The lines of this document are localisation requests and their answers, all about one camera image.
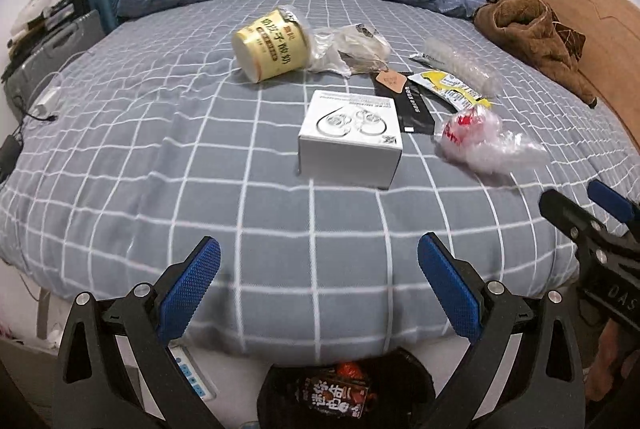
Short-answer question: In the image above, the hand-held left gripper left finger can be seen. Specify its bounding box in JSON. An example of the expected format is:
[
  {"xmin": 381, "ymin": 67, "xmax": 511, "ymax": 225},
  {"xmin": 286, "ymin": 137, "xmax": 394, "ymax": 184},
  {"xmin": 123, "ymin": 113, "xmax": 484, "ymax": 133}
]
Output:
[{"xmin": 59, "ymin": 236, "xmax": 223, "ymax": 429}]

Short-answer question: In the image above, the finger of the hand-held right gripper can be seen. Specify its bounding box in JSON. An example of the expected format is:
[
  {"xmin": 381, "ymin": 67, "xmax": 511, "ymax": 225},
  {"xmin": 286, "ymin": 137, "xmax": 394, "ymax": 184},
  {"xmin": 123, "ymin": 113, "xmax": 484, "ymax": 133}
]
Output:
[
  {"xmin": 539, "ymin": 188, "xmax": 607, "ymax": 256},
  {"xmin": 586, "ymin": 180, "xmax": 640, "ymax": 231}
]

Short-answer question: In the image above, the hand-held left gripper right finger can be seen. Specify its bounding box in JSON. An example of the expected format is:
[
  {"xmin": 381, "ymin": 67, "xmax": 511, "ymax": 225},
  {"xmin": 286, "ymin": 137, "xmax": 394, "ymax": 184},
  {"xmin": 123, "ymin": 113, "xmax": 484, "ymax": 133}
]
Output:
[{"xmin": 417, "ymin": 231, "xmax": 586, "ymax": 429}]

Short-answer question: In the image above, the black trash bin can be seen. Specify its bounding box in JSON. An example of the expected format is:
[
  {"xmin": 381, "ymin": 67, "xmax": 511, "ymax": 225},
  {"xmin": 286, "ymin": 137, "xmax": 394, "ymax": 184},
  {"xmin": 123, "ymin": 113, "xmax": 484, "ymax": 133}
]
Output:
[{"xmin": 257, "ymin": 347, "xmax": 437, "ymax": 429}]

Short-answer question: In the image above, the red and white plastic bag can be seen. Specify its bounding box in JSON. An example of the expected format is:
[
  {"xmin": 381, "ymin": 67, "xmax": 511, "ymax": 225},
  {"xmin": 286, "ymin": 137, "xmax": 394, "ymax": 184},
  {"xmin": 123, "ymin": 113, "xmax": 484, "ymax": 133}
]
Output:
[{"xmin": 434, "ymin": 104, "xmax": 549, "ymax": 176}]

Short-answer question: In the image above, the yellow snack wrapper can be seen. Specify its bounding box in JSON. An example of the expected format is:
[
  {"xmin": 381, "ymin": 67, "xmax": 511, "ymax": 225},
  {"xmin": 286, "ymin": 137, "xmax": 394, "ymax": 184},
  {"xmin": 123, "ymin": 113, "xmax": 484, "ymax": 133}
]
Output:
[{"xmin": 410, "ymin": 70, "xmax": 494, "ymax": 111}]

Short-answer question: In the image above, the white cardboard box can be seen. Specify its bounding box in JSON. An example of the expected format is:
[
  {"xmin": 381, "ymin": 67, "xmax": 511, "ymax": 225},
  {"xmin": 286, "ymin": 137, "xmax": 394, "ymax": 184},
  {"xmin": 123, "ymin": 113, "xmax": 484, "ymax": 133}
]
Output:
[{"xmin": 297, "ymin": 90, "xmax": 404, "ymax": 190}]

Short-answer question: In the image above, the clear plastic cup sleeve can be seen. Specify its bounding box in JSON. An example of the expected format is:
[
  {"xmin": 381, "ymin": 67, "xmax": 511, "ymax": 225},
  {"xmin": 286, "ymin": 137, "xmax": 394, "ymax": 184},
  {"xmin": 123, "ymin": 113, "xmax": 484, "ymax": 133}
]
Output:
[{"xmin": 410, "ymin": 36, "xmax": 502, "ymax": 98}]

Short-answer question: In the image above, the yellow paper cup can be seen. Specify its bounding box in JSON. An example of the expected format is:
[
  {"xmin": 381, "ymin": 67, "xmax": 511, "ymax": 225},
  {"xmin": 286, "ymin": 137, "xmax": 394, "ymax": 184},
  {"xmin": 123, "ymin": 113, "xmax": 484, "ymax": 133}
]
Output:
[{"xmin": 232, "ymin": 6, "xmax": 314, "ymax": 84}]

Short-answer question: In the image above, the person's right hand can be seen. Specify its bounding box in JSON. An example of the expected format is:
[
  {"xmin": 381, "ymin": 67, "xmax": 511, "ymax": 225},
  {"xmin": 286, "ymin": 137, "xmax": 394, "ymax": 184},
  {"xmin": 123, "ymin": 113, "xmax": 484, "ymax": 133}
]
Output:
[{"xmin": 586, "ymin": 323, "xmax": 633, "ymax": 405}]

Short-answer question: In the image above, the white control panel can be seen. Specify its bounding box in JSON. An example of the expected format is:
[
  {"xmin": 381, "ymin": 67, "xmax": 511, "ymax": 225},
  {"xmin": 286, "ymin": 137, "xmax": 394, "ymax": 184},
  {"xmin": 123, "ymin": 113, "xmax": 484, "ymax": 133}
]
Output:
[{"xmin": 167, "ymin": 344, "xmax": 219, "ymax": 411}]

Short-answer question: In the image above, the grey checked bed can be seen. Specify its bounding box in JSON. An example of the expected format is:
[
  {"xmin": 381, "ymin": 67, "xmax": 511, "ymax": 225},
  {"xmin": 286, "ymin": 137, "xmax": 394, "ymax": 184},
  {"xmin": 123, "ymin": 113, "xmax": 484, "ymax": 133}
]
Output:
[{"xmin": 0, "ymin": 0, "xmax": 640, "ymax": 355}]

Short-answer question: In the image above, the red drink carton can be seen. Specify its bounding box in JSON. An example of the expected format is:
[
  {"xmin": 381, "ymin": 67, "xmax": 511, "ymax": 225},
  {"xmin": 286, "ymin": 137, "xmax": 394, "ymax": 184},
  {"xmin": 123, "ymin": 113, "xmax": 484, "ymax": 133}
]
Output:
[{"xmin": 295, "ymin": 361, "xmax": 372, "ymax": 419}]

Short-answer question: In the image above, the brown checked cloth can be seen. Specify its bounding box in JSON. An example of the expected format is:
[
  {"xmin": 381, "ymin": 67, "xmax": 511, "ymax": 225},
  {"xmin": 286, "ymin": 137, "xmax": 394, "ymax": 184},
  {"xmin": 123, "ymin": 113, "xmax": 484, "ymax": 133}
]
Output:
[{"xmin": 551, "ymin": 20, "xmax": 587, "ymax": 61}]

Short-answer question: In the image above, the wooden headboard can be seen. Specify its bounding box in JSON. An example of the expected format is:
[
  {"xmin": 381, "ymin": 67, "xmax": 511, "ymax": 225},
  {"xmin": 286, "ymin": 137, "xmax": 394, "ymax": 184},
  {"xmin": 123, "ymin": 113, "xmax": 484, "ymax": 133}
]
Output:
[{"xmin": 530, "ymin": 0, "xmax": 640, "ymax": 135}]

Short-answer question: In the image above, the flat black packet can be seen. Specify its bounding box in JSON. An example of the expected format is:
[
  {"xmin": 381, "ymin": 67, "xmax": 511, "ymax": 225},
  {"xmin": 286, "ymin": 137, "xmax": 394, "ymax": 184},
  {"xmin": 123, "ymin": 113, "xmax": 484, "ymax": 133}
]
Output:
[{"xmin": 375, "ymin": 72, "xmax": 454, "ymax": 136}]

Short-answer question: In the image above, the brown fleece garment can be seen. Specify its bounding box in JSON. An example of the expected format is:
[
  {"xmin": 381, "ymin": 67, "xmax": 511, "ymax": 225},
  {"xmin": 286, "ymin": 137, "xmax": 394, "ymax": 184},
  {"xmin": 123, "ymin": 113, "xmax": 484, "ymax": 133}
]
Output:
[{"xmin": 474, "ymin": 0, "xmax": 599, "ymax": 109}]

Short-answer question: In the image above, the brown paper tag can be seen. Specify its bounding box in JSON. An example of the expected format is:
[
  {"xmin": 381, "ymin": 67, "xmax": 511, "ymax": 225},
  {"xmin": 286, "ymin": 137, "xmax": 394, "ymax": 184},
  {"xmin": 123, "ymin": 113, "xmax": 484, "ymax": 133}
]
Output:
[{"xmin": 376, "ymin": 69, "xmax": 409, "ymax": 91}]

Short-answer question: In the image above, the black power adapter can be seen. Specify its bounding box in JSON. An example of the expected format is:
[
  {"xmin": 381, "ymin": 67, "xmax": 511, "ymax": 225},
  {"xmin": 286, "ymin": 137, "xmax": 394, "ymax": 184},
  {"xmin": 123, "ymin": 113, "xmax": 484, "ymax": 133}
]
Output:
[{"xmin": 0, "ymin": 134, "xmax": 24, "ymax": 178}]

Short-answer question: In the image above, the white charger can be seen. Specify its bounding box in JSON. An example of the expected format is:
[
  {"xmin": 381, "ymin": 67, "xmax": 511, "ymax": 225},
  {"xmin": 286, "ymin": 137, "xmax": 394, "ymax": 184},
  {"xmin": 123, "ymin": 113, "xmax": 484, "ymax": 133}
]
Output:
[{"xmin": 31, "ymin": 85, "xmax": 64, "ymax": 116}]

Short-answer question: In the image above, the white crumpled plastic wrapper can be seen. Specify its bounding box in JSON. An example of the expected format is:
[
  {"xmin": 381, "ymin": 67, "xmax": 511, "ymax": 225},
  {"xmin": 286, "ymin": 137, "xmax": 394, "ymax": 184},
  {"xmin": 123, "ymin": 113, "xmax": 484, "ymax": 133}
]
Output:
[{"xmin": 337, "ymin": 23, "xmax": 392, "ymax": 72}]

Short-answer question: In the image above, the clear plastic bag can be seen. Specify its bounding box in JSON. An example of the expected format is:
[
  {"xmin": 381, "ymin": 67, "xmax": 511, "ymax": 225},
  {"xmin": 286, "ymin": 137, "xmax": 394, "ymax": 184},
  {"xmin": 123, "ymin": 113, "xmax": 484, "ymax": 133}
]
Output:
[{"xmin": 306, "ymin": 29, "xmax": 353, "ymax": 77}]

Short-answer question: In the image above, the grey suitcase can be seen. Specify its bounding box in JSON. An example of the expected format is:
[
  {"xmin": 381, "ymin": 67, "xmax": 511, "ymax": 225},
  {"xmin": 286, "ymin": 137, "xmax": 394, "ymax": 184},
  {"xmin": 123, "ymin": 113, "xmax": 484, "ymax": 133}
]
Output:
[{"xmin": 2, "ymin": 9, "xmax": 107, "ymax": 101}]

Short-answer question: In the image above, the teal plastic stool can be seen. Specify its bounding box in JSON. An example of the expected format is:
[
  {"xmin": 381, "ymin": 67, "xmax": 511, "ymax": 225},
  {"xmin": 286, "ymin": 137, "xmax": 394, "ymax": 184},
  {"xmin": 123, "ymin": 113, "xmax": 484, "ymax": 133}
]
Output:
[{"xmin": 87, "ymin": 0, "xmax": 126, "ymax": 35}]

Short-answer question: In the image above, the white rounded object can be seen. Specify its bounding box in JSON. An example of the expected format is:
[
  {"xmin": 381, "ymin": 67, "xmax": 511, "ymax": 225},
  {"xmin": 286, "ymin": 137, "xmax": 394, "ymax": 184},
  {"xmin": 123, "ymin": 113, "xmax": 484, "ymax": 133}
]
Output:
[{"xmin": 10, "ymin": 0, "xmax": 52, "ymax": 36}]

